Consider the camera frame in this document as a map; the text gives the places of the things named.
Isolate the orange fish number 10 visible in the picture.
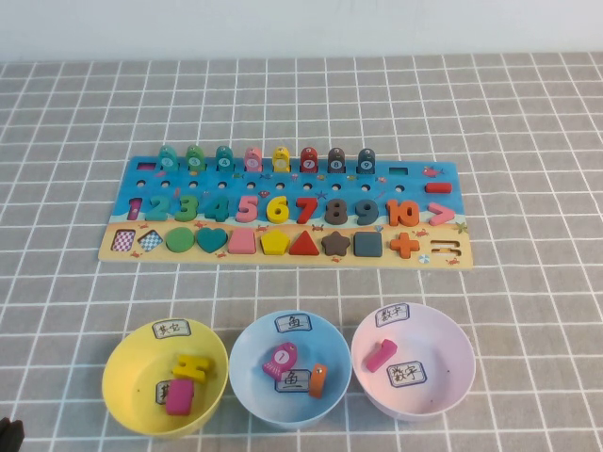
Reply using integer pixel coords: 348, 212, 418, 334
308, 362, 328, 397

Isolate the yellow plastic bowl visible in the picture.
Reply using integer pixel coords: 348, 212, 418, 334
102, 318, 230, 440

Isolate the rim label of yellow bowl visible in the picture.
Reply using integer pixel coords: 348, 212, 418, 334
152, 318, 192, 339

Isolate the bottom label of blue bowl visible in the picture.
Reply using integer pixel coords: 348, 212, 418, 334
275, 369, 313, 393

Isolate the rim label of blue bowl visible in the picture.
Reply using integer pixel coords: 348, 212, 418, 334
275, 312, 315, 333

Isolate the light blue plastic bowl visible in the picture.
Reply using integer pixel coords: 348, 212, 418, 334
229, 309, 353, 429

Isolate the wooden number puzzle board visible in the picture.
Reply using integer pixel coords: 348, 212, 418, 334
97, 154, 475, 273

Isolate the bottom label of pink bowl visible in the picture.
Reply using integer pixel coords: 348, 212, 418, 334
385, 361, 428, 388

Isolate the rim label of pink bowl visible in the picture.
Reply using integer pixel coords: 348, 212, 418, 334
375, 303, 411, 327

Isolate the pink plastic bowl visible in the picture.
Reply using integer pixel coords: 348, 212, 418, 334
350, 302, 477, 419

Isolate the magenta wooden rectangle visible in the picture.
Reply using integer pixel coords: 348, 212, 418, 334
164, 379, 196, 417

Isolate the yellow wooden equals sign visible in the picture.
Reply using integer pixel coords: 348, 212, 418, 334
171, 352, 217, 383

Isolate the green wooden circle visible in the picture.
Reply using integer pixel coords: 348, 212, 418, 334
165, 226, 195, 254

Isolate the teal wooden digit 2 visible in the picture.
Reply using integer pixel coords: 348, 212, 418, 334
144, 196, 170, 222

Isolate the magenta fish number 1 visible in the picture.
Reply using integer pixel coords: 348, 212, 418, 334
261, 343, 297, 378

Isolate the teal wooden heart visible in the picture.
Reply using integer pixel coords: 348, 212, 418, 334
195, 228, 228, 254

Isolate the green wooden digit 3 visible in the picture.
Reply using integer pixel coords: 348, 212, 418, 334
173, 195, 199, 222

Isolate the pink wooden trapezoid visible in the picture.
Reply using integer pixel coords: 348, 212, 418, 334
227, 229, 258, 255

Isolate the dark teal wooden digit 4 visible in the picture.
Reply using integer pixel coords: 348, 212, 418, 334
203, 196, 232, 222

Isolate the teal fish number 2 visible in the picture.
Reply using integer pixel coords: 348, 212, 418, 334
157, 144, 180, 173

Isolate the yellow wooden pentagon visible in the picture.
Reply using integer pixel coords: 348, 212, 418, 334
260, 229, 291, 256

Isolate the pink wooden digit 5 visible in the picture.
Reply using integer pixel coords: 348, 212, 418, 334
235, 195, 260, 224

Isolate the green fish number 3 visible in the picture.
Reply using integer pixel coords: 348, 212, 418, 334
185, 144, 207, 173

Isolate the yellow wooden digit 6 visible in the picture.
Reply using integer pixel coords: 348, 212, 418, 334
265, 195, 290, 224

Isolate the grey checked tablecloth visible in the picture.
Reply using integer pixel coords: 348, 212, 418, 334
0, 51, 603, 452

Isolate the red wooden triangle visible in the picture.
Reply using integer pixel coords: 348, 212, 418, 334
288, 230, 322, 257

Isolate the dark teal fish number 4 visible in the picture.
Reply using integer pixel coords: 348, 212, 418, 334
215, 144, 236, 173

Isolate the pink fish number 5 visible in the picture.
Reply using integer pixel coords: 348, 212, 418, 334
243, 145, 264, 174

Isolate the red wooden digit 7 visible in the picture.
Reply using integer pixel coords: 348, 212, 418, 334
295, 197, 321, 225

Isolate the magenta wooden digit 1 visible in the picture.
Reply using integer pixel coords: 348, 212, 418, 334
363, 338, 398, 373

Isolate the brown wooden star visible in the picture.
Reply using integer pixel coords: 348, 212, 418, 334
321, 231, 352, 258

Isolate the yellow fish number 6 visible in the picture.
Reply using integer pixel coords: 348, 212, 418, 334
271, 145, 292, 174

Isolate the brown wooden digit 8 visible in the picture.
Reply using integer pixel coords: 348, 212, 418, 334
324, 198, 350, 226

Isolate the dark blue wooden square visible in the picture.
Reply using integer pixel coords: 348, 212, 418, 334
352, 231, 383, 259

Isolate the red fish number 7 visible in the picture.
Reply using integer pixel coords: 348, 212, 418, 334
299, 146, 319, 174

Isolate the slate wooden digit 9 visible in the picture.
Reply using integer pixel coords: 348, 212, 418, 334
353, 198, 381, 226

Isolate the brown fish number 8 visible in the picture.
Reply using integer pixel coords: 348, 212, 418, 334
327, 147, 348, 175

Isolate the orange wooden plus sign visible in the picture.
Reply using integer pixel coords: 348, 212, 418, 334
388, 232, 420, 259

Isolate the orange wooden number 10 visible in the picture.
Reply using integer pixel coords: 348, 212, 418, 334
384, 200, 421, 227

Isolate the dark blue fish number 9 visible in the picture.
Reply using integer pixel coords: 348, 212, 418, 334
357, 148, 378, 176

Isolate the pink wooden greater-than sign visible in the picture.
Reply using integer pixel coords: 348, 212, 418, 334
427, 202, 456, 226

